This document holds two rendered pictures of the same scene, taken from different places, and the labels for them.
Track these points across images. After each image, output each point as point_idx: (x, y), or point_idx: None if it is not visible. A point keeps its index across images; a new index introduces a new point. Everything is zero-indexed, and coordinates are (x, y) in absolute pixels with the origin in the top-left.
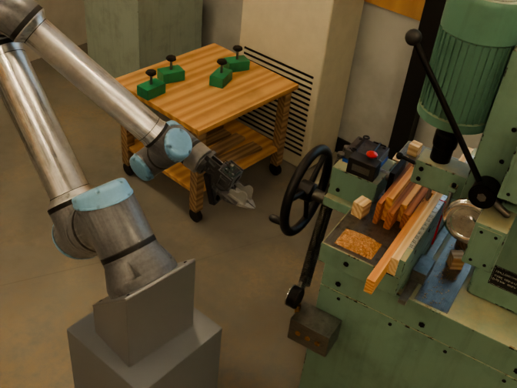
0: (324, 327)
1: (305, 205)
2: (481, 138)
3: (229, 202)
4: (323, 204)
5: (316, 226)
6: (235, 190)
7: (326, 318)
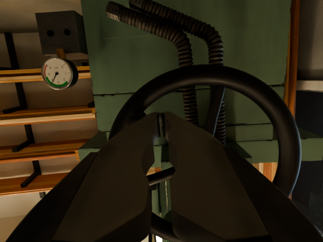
0: (75, 58)
1: (204, 124)
2: (167, 207)
3: (59, 186)
4: (160, 161)
5: (183, 97)
6: (179, 235)
7: (86, 57)
